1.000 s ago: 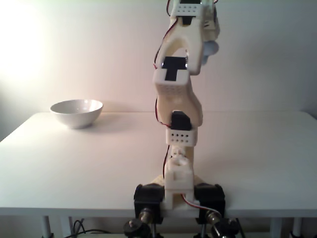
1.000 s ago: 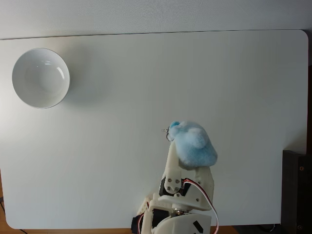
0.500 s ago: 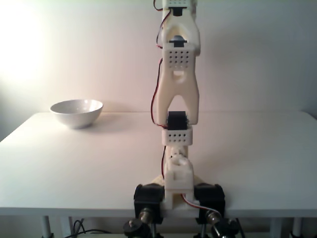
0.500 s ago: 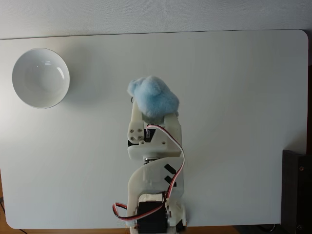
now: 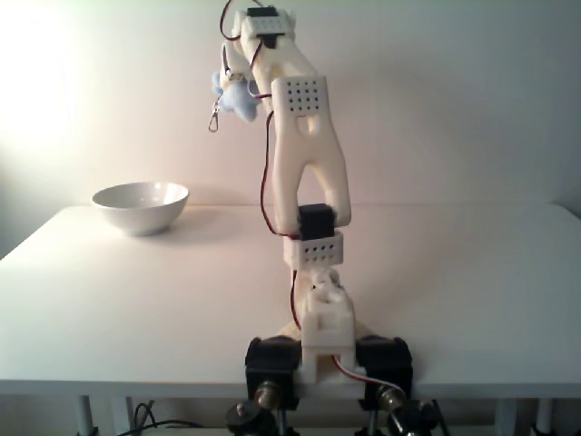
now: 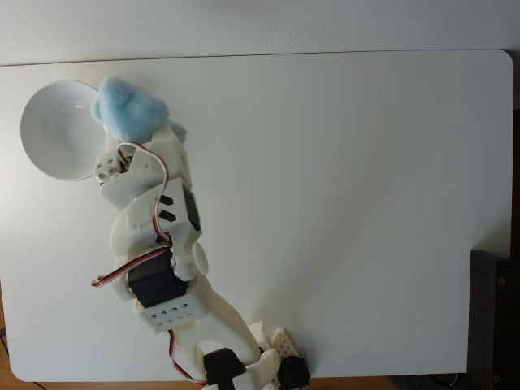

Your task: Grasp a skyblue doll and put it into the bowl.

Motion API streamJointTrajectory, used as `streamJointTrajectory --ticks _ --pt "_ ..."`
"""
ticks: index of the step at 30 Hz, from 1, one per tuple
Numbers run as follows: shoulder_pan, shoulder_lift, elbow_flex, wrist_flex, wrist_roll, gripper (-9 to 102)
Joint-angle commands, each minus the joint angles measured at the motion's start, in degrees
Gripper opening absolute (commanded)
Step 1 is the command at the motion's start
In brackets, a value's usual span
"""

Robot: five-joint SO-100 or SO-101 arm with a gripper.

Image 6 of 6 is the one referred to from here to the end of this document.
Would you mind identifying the skyblue plush doll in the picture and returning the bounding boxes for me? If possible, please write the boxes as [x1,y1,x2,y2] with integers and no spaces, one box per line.
[92,76,189,144]

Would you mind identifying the white ceramic bowl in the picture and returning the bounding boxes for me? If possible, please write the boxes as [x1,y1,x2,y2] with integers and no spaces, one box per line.
[19,79,119,182]

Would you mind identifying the black table clamp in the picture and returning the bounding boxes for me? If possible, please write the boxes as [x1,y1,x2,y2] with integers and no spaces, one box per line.
[279,355,312,388]

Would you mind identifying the dark wooden furniture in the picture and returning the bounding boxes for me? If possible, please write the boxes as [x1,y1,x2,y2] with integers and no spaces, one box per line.
[470,249,520,390]

